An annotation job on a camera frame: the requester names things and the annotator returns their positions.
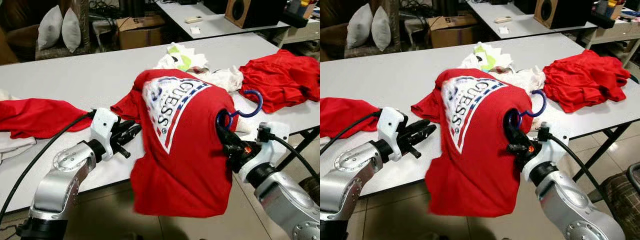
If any wooden loudspeaker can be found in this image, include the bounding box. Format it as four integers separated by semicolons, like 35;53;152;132
533;0;593;29
224;0;288;29

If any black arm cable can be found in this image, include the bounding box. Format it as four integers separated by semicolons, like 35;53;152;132
0;111;96;223
539;127;610;207
257;127;321;181
320;111;382;153

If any dark blue clothes hanger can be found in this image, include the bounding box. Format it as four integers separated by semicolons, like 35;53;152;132
504;89;548;132
216;89;264;132

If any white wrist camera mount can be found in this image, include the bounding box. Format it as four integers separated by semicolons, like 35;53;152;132
239;121;291;183
522;122;571;182
90;107;121;162
377;107;407;162

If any dark wicker chair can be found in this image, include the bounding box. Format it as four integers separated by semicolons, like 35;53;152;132
0;0;91;66
320;0;401;62

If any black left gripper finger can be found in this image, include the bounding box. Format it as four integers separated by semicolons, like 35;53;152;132
120;119;143;137
407;132;432;149
119;131;139;149
407;119;437;137

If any black device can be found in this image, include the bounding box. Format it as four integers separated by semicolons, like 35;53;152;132
281;10;311;28
590;10;617;29

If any plaid upholstered chair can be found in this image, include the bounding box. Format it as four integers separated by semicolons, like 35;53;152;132
597;162;640;228
299;175;321;202

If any red Guess t-shirt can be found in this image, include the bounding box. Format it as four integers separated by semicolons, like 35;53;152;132
111;69;240;218
411;68;533;218

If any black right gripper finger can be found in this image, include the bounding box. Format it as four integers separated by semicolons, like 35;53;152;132
219;111;237;142
504;120;518;148
507;111;523;141
216;120;232;149

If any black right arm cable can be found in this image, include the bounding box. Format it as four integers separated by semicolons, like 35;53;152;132
539;127;610;207
257;127;321;181

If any white cloth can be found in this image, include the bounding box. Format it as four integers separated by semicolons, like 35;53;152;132
0;134;38;165

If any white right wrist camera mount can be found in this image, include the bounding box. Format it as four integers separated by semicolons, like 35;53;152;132
239;121;291;183
522;122;571;182

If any beige desk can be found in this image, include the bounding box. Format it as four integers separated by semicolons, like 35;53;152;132
277;20;321;51
580;20;640;66

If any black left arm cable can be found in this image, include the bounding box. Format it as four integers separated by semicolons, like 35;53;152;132
0;111;96;223
320;111;382;153

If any white shirt green print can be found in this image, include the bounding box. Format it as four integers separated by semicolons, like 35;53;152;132
457;42;515;71
152;42;211;72

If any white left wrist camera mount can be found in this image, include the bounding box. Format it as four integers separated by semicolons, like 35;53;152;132
377;107;407;162
90;107;121;162

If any black table leg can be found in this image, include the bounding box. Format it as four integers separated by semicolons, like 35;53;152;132
570;121;640;182
275;125;321;171

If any grey pillow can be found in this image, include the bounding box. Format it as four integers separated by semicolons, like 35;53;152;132
371;6;392;52
61;7;82;53
37;5;64;51
346;4;374;49

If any open brown cardboard box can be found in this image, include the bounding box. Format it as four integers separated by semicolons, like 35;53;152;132
428;14;478;49
116;15;166;51

